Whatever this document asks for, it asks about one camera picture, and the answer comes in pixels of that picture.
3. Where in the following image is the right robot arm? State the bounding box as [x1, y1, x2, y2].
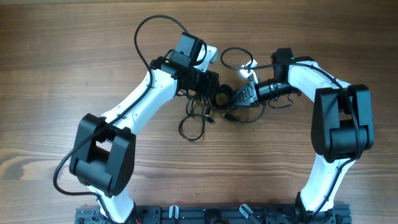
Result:
[230, 48, 374, 222]

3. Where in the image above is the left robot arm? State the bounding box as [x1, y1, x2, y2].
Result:
[69, 32, 219, 223]

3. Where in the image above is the right camera black cable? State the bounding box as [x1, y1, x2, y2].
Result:
[220, 47, 361, 215]

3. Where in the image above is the camera black cable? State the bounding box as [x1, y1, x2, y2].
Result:
[52, 14, 189, 223]
[220, 47, 361, 215]

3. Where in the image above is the left camera black cable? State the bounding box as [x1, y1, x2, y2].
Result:
[52, 14, 189, 223]

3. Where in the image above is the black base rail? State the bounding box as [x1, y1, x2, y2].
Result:
[75, 204, 352, 224]

